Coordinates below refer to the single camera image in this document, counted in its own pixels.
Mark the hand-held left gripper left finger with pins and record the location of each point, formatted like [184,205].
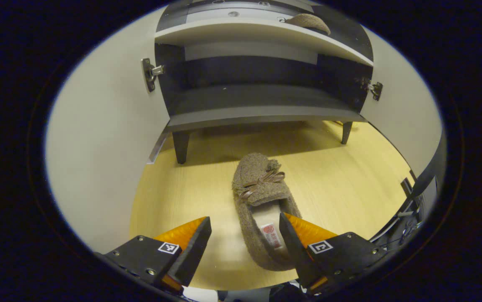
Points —
[195,247]

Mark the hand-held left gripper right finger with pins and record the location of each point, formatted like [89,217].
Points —
[293,247]

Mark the brown fuzzy shoe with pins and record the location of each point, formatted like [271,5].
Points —
[308,22]
[262,184]

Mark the grey shoe cabinet door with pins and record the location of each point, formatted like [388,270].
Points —
[404,113]
[102,138]

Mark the grey shoe cabinet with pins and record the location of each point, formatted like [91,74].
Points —
[257,98]

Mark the metal door hinge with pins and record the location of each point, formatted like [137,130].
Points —
[376,90]
[149,74]

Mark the grey cabinet shelf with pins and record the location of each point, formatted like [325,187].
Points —
[241,31]

